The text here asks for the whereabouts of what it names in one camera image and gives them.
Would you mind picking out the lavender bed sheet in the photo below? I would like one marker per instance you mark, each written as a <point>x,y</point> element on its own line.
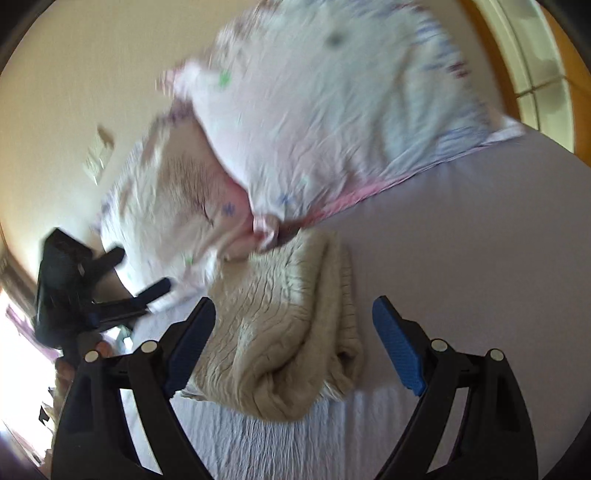
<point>489,251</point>

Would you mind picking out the wooden wardrobe with glass panels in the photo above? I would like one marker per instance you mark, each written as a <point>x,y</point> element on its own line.
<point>542,78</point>

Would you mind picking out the cream cable-knit sweater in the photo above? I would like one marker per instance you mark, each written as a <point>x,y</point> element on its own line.
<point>285,334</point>

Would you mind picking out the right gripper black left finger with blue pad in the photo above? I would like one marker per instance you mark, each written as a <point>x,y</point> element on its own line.
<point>93,440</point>

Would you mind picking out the white wall light switch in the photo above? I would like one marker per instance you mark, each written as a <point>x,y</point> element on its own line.
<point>98,154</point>

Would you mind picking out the pink floral right pillow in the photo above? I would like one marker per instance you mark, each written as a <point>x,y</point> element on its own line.
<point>312,106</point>

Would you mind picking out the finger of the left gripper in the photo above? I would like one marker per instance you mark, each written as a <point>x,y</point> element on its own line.
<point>100,266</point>
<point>121,311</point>

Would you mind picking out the person's left hand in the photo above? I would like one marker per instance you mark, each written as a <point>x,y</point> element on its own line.
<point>65,370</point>

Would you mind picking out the pink tree-print left pillow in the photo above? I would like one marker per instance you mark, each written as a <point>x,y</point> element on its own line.
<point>175,211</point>

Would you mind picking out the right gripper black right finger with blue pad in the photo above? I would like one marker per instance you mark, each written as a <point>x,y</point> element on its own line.
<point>471,419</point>

